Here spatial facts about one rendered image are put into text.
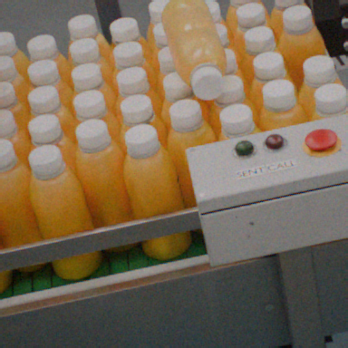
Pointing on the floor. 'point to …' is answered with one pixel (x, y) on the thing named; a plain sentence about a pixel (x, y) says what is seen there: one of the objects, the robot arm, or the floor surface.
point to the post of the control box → (301, 297)
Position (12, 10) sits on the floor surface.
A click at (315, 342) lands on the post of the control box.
